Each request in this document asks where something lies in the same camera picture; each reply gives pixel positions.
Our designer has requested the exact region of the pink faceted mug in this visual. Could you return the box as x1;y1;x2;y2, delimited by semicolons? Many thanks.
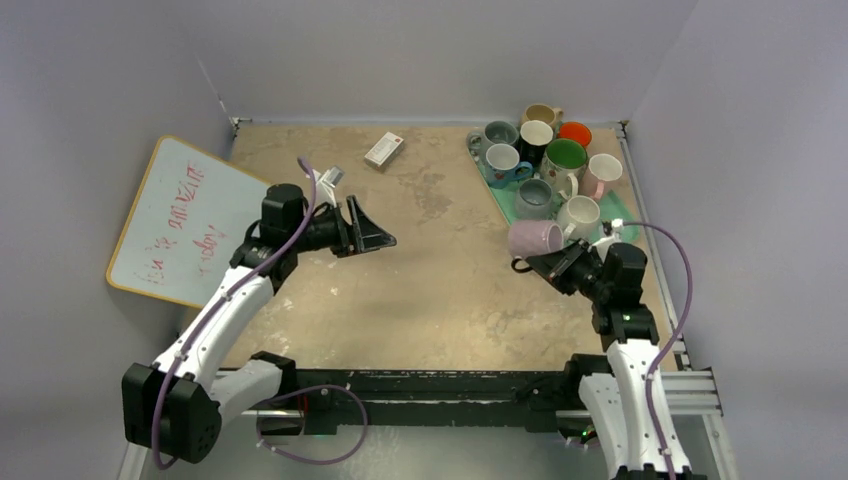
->
579;153;623;201

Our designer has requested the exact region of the blue mug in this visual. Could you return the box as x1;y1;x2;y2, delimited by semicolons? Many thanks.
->
482;144;534;189

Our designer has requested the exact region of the tan brown round mug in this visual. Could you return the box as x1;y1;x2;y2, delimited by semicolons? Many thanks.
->
519;103;563;130

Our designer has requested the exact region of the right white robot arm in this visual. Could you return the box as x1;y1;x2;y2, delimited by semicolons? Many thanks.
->
525;241;698;479

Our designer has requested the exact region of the whiteboard with red writing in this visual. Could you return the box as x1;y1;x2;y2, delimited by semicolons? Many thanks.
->
106;135;268;308

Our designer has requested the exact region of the mauve mug with black handle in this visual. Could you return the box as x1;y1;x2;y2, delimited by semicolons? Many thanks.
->
507;220;565;273

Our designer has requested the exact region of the white red small box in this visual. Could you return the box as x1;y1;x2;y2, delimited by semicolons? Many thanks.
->
364;132;405;171

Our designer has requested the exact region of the pale speckled mug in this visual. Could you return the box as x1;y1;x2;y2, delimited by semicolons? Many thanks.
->
556;195;601;242

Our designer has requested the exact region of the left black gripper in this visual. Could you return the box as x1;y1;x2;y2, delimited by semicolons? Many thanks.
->
288;195;394;258

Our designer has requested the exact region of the black base frame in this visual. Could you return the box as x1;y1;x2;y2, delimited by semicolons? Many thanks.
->
132;367;723;442

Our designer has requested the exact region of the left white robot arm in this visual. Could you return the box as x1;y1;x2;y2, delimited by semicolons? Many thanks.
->
121;184;397;469

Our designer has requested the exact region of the orange mug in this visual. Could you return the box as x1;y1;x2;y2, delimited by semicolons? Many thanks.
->
557;121;593;149

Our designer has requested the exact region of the cream white mug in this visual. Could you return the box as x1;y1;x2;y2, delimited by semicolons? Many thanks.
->
537;139;588;200

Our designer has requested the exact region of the blue-grey round mug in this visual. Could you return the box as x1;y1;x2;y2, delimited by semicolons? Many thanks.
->
514;178;554;220

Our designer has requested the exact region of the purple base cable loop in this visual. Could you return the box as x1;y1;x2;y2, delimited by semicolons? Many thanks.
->
254;385;370;468

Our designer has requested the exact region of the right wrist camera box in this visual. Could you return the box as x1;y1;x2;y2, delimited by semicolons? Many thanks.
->
591;218;625;260

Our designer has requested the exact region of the grey mug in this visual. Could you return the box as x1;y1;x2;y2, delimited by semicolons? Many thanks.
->
466;120;519;157

